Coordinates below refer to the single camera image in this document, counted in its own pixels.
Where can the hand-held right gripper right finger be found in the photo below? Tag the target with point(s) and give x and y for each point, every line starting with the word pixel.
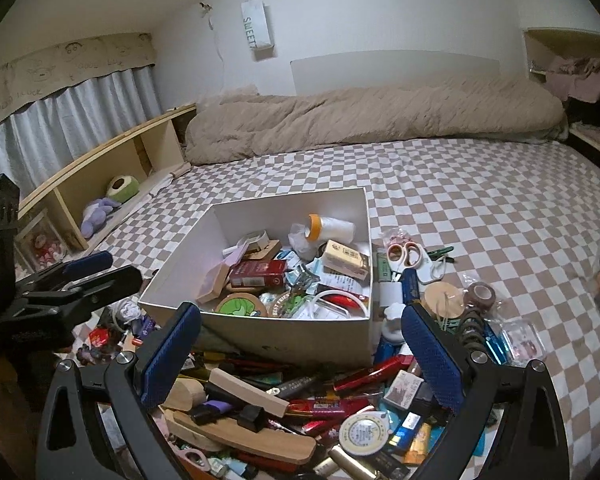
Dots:
pixel 432 355

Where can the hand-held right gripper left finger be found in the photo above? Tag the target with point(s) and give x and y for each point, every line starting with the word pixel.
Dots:
pixel 167 360

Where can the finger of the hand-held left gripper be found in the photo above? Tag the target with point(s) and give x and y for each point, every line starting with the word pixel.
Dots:
pixel 87 264
pixel 100 287

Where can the white cardboard box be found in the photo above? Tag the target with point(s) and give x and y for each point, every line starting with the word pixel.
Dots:
pixel 290 337

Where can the oval wooden block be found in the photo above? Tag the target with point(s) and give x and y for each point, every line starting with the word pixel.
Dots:
pixel 185 395

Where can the grey card box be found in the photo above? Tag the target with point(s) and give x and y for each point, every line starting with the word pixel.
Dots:
pixel 402 387

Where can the clear case with red doll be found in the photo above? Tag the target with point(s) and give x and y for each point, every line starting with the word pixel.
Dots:
pixel 42 245

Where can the black hair claw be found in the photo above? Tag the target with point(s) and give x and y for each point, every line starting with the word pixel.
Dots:
pixel 472 332

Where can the purple plush toy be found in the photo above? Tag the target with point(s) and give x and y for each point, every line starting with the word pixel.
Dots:
pixel 97 217

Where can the white paw shaped bottle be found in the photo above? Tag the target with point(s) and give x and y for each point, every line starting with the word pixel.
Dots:
pixel 394 325

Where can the red snack packet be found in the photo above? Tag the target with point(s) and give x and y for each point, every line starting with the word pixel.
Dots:
pixel 100 337

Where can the round wooden disc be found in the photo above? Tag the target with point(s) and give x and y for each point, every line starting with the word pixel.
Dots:
pixel 445 301

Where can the long red packet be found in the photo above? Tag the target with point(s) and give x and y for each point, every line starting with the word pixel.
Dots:
pixel 375 372

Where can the purple lighter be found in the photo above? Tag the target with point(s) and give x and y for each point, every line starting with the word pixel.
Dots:
pixel 210 410

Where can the brown bandage roll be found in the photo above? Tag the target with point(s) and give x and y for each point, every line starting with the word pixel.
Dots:
pixel 480 296

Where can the green round plush toy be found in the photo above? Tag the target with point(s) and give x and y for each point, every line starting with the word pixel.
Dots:
pixel 122 189

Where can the rectangular wooden block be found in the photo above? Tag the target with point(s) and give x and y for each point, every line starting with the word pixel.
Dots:
pixel 247 391

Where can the gold lighter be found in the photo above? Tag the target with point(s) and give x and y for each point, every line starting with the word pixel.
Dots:
pixel 416 444

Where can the card in clear case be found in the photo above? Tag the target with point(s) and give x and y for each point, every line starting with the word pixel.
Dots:
pixel 522 342

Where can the green leaf cork coaster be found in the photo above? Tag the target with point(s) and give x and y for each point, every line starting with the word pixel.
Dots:
pixel 240 305

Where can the wooden bedside shelf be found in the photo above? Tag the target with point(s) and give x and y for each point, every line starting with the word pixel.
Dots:
pixel 95 170

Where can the pink flat box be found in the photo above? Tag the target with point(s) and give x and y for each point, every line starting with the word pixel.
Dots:
pixel 217 280

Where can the white pink scissors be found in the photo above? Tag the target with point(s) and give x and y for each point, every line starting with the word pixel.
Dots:
pixel 405 257

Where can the green clothespin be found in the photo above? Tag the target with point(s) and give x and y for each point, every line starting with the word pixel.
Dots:
pixel 439 252

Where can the round white tape measure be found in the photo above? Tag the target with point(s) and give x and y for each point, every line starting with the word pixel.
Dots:
pixel 364 435

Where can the curved wooden slat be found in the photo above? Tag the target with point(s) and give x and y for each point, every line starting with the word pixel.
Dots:
pixel 260 442

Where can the red cigarette box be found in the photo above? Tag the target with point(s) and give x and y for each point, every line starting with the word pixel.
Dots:
pixel 257 274

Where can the cream paper box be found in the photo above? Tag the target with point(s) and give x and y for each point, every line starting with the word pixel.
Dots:
pixel 345 260

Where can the printed round coaster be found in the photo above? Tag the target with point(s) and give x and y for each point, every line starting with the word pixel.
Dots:
pixel 285 305

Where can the white plastic holder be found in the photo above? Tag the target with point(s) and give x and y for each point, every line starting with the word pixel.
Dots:
pixel 245 241

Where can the grey curtain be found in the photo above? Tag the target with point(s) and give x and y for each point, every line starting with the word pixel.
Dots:
pixel 80 120

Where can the brown eyelash card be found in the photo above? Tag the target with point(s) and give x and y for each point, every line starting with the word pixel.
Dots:
pixel 266 250

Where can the checkered bed sheet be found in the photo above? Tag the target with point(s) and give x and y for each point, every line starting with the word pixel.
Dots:
pixel 480 210

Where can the silver blister pack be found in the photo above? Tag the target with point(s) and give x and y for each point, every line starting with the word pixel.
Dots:
pixel 302 275

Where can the orange rimmed tape roll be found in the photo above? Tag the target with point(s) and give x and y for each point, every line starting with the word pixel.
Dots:
pixel 330 227

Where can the beige printed curtain valance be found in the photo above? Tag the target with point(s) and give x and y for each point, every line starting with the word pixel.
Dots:
pixel 65 72

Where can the beige fluffy pillow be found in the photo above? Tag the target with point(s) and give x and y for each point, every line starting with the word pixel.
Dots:
pixel 230 95

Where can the beige fluffy duvet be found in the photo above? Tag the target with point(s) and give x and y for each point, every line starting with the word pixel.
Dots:
pixel 370 120

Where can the white hanging paper bag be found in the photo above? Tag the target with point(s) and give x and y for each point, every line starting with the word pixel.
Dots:
pixel 256 25

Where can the pink clothes pile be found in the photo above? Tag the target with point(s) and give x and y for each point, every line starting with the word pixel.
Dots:
pixel 580 75

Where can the wooden closet shelf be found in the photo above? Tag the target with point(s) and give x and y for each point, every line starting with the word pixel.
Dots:
pixel 545 40

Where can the white wall panel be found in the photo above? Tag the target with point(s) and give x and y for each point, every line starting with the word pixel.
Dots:
pixel 405 72

